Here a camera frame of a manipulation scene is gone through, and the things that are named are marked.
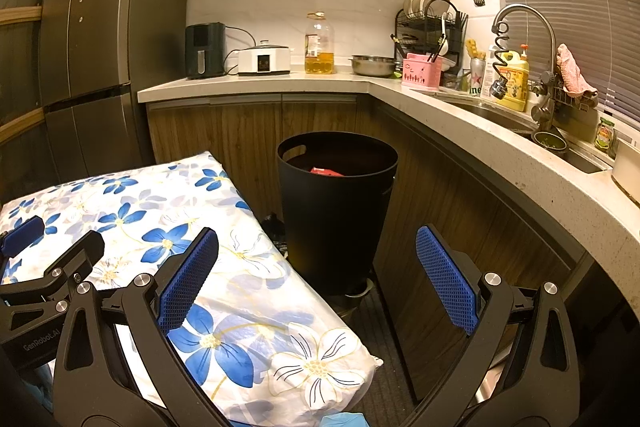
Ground light blue plastic scrap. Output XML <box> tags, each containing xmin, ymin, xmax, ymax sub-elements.
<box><xmin>320</xmin><ymin>412</ymin><xmax>371</xmax><ymax>427</ymax></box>

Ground small bowl with greens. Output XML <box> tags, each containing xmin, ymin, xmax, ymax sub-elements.
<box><xmin>531</xmin><ymin>130</ymin><xmax>569</xmax><ymax>155</ymax></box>

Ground white soap bottle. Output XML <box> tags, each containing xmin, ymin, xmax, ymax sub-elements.
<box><xmin>484</xmin><ymin>44</ymin><xmax>501</xmax><ymax>98</ymax></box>

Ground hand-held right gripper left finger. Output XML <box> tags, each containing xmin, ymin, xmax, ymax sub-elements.
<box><xmin>52</xmin><ymin>227</ymin><xmax>236</xmax><ymax>427</ymax></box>

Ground white round bin stand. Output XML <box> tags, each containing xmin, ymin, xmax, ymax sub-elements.
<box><xmin>345</xmin><ymin>279</ymin><xmax>376</xmax><ymax>300</ymax></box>

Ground small labelled jar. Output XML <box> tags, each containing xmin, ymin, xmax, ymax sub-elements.
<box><xmin>594</xmin><ymin>117</ymin><xmax>618</xmax><ymax>158</ymax></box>

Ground pink utensil basket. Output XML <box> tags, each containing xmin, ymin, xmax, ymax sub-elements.
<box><xmin>402</xmin><ymin>53</ymin><xmax>443</xmax><ymax>88</ymax></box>

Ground white electric cooker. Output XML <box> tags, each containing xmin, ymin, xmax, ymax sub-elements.
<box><xmin>237</xmin><ymin>39</ymin><xmax>292</xmax><ymax>76</ymax></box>

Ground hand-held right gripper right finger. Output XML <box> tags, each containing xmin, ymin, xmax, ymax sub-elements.
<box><xmin>415</xmin><ymin>224</ymin><xmax>583</xmax><ymax>427</ymax></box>

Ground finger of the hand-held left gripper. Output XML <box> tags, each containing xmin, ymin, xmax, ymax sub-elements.
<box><xmin>0</xmin><ymin>229</ymin><xmax>106</xmax><ymax>313</ymax></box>
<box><xmin>0</xmin><ymin>215</ymin><xmax>46</xmax><ymax>258</ymax></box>

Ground yellow detergent bottle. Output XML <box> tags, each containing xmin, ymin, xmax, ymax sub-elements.
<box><xmin>497</xmin><ymin>44</ymin><xmax>530</xmax><ymax>112</ymax></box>

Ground black air fryer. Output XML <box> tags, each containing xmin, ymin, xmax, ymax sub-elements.
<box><xmin>185</xmin><ymin>22</ymin><xmax>227</xmax><ymax>80</ymax></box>

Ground pink dish cloth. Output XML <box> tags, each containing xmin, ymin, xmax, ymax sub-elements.
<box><xmin>556</xmin><ymin>43</ymin><xmax>598</xmax><ymax>96</ymax></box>

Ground silver beer can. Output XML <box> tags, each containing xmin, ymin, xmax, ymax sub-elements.
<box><xmin>469</xmin><ymin>58</ymin><xmax>487</xmax><ymax>98</ymax></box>

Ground steel mixing bowl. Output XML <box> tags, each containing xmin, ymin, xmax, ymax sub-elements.
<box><xmin>349</xmin><ymin>54</ymin><xmax>398</xmax><ymax>78</ymax></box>

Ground person's left hand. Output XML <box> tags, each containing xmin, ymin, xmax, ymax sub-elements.
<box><xmin>27</xmin><ymin>359</ymin><xmax>56</xmax><ymax>413</ymax></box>

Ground steel sink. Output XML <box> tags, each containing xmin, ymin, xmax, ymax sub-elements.
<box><xmin>435</xmin><ymin>92</ymin><xmax>613</xmax><ymax>172</ymax></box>

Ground black trash bin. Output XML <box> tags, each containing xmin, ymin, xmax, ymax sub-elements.
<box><xmin>276</xmin><ymin>132</ymin><xmax>399</xmax><ymax>295</ymax></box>

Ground wooden glass door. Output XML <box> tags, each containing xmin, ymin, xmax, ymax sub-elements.
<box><xmin>0</xmin><ymin>0</ymin><xmax>56</xmax><ymax>202</ymax></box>

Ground steel faucet with coiled hose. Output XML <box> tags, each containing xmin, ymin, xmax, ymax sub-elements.
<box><xmin>491</xmin><ymin>4</ymin><xmax>568</xmax><ymax>135</ymax></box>

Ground floral blue white cloth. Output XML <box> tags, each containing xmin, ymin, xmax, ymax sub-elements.
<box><xmin>0</xmin><ymin>151</ymin><xmax>383</xmax><ymax>427</ymax></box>

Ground black dish rack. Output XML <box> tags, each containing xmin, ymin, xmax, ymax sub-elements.
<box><xmin>394</xmin><ymin>0</ymin><xmax>469</xmax><ymax>68</ymax></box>

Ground cooking oil bottle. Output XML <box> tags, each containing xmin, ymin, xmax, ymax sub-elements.
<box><xmin>304</xmin><ymin>12</ymin><xmax>337</xmax><ymax>75</ymax></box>

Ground grey refrigerator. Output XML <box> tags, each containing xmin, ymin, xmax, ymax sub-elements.
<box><xmin>37</xmin><ymin>0</ymin><xmax>191</xmax><ymax>182</ymax></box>

